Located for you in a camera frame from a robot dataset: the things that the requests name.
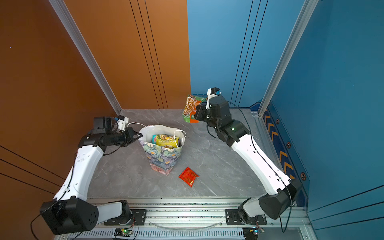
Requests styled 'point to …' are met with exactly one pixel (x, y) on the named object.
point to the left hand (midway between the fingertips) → (141, 133)
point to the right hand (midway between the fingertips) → (193, 106)
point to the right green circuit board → (256, 231)
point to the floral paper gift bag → (163, 160)
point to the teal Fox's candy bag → (154, 139)
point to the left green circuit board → (123, 232)
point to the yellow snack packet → (166, 140)
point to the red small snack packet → (189, 176)
